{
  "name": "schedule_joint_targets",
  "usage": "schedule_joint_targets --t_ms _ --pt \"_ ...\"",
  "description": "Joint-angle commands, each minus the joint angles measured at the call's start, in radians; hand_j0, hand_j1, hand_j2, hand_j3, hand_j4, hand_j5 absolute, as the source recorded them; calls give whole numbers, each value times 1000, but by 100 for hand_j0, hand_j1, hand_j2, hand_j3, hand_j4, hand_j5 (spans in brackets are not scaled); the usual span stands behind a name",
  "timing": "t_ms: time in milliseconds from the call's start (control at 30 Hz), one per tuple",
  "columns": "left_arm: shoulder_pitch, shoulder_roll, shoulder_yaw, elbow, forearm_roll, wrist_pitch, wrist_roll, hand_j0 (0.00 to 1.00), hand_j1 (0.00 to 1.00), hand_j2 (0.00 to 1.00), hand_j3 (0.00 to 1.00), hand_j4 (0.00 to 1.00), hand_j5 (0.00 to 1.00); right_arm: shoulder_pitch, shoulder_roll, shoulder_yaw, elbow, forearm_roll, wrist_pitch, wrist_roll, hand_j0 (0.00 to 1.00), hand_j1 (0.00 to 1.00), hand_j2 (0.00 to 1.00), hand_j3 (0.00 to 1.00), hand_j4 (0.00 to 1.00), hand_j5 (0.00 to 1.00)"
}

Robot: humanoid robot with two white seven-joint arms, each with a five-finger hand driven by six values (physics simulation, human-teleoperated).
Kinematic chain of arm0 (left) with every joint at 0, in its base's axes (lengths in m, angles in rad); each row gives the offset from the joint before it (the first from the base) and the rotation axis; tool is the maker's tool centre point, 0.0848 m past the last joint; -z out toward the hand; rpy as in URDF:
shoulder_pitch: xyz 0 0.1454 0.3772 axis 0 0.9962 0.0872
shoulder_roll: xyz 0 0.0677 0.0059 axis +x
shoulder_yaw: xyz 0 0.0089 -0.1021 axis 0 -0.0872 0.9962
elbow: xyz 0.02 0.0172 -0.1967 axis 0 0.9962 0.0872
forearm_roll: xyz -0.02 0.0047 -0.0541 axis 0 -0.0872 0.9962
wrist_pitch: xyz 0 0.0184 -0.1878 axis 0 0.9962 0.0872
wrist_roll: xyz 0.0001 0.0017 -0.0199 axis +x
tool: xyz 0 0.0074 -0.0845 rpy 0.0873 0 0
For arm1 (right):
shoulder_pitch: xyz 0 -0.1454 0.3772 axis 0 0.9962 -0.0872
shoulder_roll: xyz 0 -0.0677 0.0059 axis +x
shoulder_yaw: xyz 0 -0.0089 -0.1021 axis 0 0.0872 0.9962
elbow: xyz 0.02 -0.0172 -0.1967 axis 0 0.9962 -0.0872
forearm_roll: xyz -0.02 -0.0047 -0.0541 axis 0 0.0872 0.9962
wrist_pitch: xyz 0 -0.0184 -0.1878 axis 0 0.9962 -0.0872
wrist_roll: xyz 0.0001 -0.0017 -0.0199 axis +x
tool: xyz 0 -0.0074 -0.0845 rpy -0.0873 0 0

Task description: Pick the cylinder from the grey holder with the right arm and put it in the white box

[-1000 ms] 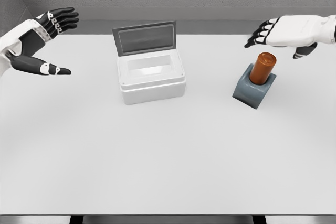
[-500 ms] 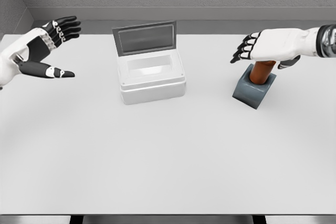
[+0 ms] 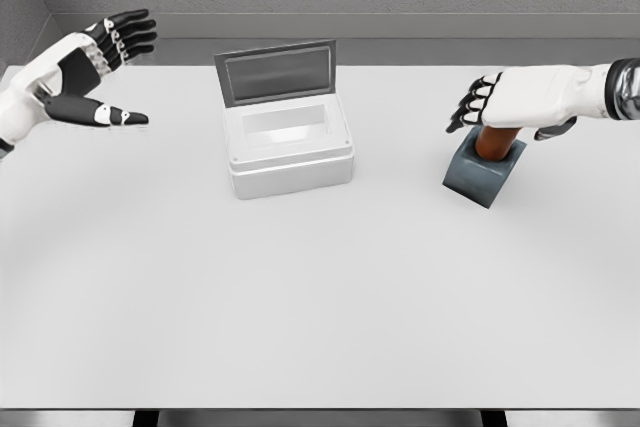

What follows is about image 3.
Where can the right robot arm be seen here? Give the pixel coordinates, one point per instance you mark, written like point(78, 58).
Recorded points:
point(617, 89)

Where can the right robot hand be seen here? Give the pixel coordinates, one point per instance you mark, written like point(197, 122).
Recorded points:
point(530, 94)

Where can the white box with hinged lid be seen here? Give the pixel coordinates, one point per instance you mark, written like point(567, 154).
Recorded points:
point(287, 137)

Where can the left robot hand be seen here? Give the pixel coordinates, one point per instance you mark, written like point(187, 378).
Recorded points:
point(40, 82)

